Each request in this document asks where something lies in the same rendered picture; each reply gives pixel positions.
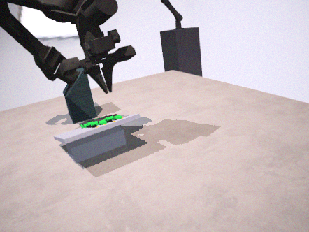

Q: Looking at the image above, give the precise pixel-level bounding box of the pale lavender switch panel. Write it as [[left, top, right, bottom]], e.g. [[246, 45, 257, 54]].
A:
[[54, 114, 141, 163]]

